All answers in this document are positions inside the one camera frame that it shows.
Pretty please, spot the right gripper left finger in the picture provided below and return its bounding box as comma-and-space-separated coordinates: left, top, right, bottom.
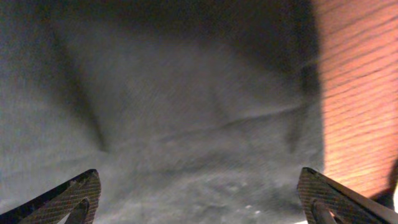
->
1, 169, 101, 224

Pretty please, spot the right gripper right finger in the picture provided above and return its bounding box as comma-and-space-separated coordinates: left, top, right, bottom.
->
297, 167, 397, 224

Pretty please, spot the black t-shirt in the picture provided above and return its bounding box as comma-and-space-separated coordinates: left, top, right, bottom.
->
1, 0, 323, 223

